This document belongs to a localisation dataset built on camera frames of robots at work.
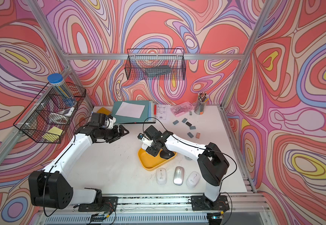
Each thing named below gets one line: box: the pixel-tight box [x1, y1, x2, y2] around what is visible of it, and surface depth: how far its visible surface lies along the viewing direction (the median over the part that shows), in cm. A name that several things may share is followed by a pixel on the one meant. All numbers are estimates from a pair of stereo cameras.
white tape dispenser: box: [48, 106, 75, 125], surface depth 74 cm
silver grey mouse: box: [173, 165, 185, 186], surface depth 84 cm
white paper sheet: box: [115, 101, 146, 119], surface depth 117 cm
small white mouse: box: [155, 167, 168, 186], surface depth 83 cm
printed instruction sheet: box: [155, 104, 171, 121], surface depth 118 cm
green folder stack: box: [111, 100, 157, 125], surface depth 115 cm
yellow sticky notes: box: [41, 126, 64, 143], surface depth 73 cm
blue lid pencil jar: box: [47, 73, 77, 108], surface depth 76 cm
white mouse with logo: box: [185, 171, 201, 189], surface depth 82 cm
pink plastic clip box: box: [170, 101, 194, 117], surface depth 121 cm
